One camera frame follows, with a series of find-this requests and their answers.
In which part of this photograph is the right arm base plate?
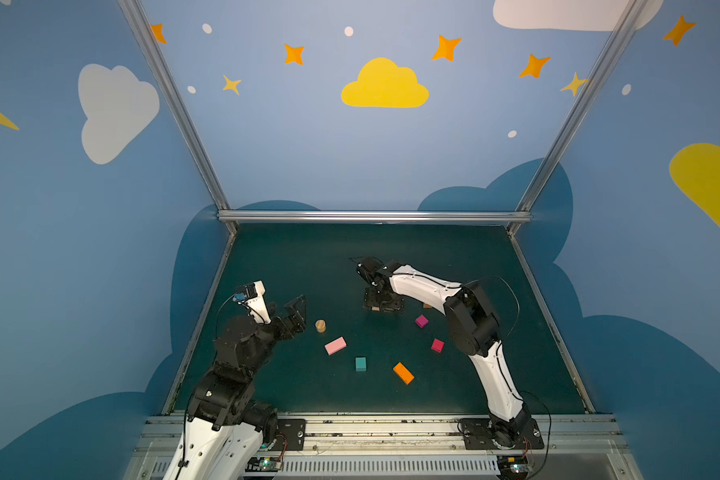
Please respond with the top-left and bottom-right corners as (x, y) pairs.
(457, 417), (545, 450)

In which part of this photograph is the aluminium front rail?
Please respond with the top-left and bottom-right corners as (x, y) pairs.
(124, 412), (642, 479)

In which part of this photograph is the right controller board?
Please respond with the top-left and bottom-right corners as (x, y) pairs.
(497, 456), (532, 480)

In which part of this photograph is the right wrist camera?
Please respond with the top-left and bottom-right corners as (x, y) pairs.
(356, 257), (384, 286)

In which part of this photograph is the magenta cube lower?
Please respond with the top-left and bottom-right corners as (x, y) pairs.
(431, 338), (444, 353)

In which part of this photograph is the teal cube block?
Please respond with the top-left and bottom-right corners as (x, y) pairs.
(355, 357), (367, 372)

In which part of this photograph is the back aluminium frame bar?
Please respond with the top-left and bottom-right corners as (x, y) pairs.
(217, 210), (531, 224)

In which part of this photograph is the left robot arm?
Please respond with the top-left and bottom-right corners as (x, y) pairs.
(164, 295), (307, 479)

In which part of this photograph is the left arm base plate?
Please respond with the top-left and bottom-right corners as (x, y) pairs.
(269, 418), (306, 452)

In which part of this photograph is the left aluminium frame post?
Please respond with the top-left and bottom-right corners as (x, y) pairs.
(118, 0), (229, 215)

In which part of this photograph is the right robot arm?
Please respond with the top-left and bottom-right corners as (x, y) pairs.
(356, 257), (533, 448)

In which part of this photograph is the orange rectangular block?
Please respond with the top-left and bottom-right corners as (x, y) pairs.
(393, 362), (414, 385)

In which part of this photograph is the controller board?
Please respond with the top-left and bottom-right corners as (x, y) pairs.
(497, 456), (532, 480)
(244, 457), (283, 476)

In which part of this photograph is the pink rectangular block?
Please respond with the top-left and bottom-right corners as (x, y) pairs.
(324, 337), (347, 356)

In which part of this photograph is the left controller board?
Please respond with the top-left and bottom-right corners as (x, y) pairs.
(244, 457), (283, 476)

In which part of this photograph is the right aluminium frame post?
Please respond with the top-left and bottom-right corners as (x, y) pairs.
(507, 0), (649, 238)

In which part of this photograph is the aluminium frame post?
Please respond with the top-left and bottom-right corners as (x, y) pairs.
(118, 0), (229, 215)
(507, 0), (649, 238)

